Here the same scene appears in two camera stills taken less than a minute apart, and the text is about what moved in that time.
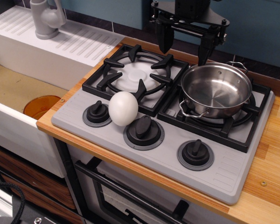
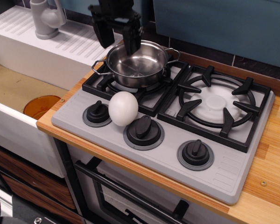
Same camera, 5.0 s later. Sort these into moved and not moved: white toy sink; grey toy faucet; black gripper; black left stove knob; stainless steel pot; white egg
Moved: black gripper; stainless steel pot
Not moved: white egg; grey toy faucet; black left stove knob; white toy sink
